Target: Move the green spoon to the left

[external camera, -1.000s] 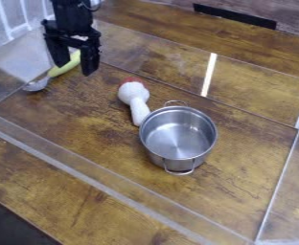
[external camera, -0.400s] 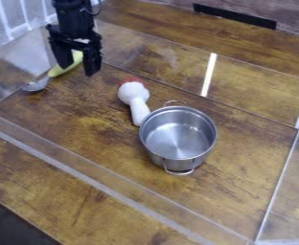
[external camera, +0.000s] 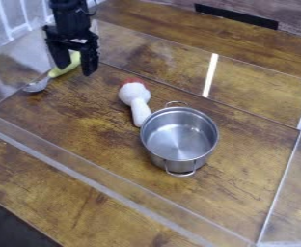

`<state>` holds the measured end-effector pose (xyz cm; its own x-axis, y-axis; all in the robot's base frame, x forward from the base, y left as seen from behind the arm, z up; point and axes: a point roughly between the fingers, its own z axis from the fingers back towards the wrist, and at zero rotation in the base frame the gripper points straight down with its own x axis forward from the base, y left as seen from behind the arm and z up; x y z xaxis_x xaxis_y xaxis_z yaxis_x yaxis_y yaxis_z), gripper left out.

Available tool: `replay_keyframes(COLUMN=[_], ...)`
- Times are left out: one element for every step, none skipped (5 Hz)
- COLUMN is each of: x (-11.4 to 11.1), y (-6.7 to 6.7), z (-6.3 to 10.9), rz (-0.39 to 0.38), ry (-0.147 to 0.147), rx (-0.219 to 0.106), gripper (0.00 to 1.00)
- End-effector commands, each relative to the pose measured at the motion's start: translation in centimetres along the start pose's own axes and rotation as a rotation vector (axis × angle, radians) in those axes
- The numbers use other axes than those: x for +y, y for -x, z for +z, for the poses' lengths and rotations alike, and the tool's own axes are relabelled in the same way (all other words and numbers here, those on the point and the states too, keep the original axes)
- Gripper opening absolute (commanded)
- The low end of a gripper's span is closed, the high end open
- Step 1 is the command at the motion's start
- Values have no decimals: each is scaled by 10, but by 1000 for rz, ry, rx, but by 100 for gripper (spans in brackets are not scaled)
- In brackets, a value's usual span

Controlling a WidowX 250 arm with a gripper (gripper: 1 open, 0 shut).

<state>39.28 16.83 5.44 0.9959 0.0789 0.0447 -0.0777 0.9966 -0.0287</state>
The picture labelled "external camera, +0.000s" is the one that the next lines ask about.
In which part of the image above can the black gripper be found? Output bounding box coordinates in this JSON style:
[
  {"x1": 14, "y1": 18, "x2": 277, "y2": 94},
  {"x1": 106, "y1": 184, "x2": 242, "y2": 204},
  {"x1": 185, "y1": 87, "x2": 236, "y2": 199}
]
[{"x1": 44, "y1": 0, "x2": 98, "y2": 76}]

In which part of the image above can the green handled metal spoon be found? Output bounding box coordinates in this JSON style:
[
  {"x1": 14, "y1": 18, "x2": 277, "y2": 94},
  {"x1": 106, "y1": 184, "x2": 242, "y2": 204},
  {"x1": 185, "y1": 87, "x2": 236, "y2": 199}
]
[{"x1": 22, "y1": 51, "x2": 81, "y2": 93}]

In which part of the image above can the white red toy mushroom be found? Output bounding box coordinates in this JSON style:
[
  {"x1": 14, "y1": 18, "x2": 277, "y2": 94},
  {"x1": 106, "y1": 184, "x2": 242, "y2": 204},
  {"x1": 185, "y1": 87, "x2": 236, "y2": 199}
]
[{"x1": 118, "y1": 77, "x2": 152, "y2": 127}]

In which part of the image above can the small steel pot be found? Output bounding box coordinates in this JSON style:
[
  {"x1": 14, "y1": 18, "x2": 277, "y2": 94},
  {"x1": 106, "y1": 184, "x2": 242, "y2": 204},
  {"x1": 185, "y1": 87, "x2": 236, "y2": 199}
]
[{"x1": 140, "y1": 101, "x2": 218, "y2": 178}]

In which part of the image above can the black strip on table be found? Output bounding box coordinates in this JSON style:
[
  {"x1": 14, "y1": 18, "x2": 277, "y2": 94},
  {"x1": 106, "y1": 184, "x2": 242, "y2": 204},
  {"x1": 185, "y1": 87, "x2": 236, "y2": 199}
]
[{"x1": 194, "y1": 3, "x2": 280, "y2": 30}]

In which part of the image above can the clear acrylic enclosure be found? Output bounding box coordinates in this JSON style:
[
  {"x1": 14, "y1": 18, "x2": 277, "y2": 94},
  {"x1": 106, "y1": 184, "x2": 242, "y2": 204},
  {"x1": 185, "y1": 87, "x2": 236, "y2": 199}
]
[{"x1": 0, "y1": 0, "x2": 301, "y2": 247}]

